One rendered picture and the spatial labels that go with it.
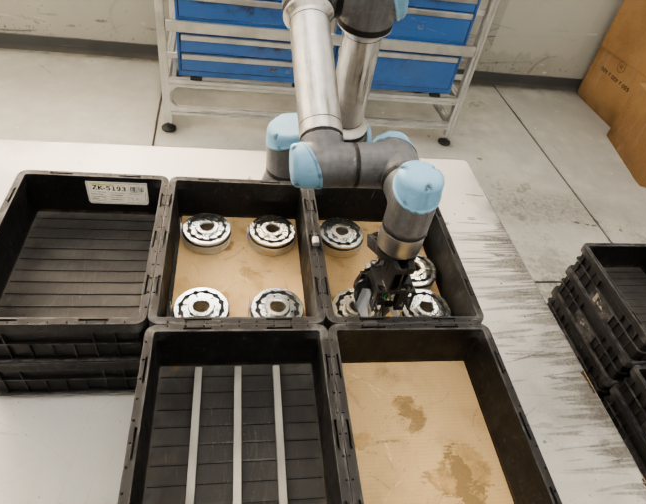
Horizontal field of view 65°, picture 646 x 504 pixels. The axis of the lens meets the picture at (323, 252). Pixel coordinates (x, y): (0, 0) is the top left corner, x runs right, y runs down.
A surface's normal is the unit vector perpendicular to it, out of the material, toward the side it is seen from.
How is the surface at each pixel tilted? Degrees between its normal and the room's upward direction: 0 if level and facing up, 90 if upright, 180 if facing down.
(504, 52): 90
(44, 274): 0
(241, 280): 0
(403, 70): 90
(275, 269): 0
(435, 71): 90
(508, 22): 90
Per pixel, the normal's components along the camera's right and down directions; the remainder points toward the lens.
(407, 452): 0.14, -0.70
